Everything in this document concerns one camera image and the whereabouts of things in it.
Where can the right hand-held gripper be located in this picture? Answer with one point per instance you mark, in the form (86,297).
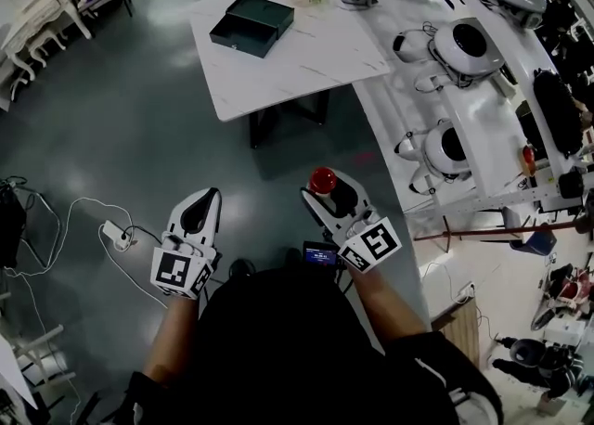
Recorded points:
(376,242)

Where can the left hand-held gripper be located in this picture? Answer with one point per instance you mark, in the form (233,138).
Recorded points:
(174,270)

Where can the red ball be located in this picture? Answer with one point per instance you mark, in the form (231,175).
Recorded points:
(322,179)

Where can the dark green box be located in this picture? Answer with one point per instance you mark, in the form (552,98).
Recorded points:
(253,26)

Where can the person's right forearm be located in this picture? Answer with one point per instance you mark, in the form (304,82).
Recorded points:
(385,307)

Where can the person's left forearm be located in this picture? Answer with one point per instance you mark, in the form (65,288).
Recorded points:
(167,339)

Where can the small black screen device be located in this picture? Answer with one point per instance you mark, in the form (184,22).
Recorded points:
(320,253)

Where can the person's black shoe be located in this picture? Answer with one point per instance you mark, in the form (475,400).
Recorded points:
(292,257)
(241,267)

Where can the red-brown pole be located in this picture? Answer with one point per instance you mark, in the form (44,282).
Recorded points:
(487,230)

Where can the person's black shirt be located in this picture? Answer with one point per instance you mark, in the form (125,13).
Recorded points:
(287,344)

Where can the white shelf rack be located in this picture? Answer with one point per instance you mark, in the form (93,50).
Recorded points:
(468,126)

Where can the white marble table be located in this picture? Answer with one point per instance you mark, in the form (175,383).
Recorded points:
(287,61)

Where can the wooden panel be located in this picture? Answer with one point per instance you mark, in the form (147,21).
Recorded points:
(461,330)

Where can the black equipment pile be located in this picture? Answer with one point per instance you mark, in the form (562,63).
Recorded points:
(9,223)

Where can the red round object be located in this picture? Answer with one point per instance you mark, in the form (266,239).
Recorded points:
(528,158)

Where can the row of white dome helmets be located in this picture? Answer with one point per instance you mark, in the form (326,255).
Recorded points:
(466,45)

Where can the white folding table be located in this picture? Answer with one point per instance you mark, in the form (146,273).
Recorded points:
(11,367)

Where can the black mesh cover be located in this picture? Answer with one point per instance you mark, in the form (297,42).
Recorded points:
(557,112)

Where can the white vanity stool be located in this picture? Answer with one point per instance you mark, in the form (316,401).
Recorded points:
(46,40)

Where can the red and white machine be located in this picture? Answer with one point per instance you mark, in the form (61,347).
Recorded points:
(568,288)

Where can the white vanity dresser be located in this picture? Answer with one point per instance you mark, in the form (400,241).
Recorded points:
(28,29)

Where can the white wall power strip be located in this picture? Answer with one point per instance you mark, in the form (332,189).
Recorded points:
(466,293)

